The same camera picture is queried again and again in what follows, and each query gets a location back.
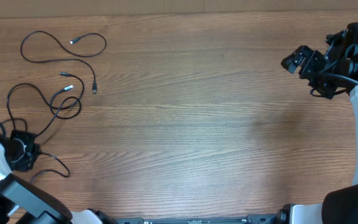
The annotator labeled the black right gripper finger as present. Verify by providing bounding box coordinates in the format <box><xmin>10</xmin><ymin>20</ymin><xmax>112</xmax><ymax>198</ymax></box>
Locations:
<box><xmin>280</xmin><ymin>45</ymin><xmax>312</xmax><ymax>73</ymax></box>
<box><xmin>308</xmin><ymin>82</ymin><xmax>337</xmax><ymax>99</ymax></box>

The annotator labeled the black USB cable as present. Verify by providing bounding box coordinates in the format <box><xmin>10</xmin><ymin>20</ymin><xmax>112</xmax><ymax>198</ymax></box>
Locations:
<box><xmin>19</xmin><ymin>30</ymin><xmax>108</xmax><ymax>95</ymax></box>

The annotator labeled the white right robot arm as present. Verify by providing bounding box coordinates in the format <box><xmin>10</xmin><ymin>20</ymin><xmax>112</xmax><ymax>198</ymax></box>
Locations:
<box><xmin>266</xmin><ymin>22</ymin><xmax>358</xmax><ymax>223</ymax></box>

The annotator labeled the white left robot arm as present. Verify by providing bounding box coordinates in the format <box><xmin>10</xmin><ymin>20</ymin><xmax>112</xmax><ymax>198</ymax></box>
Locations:
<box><xmin>0</xmin><ymin>128</ymin><xmax>116</xmax><ymax>224</ymax></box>

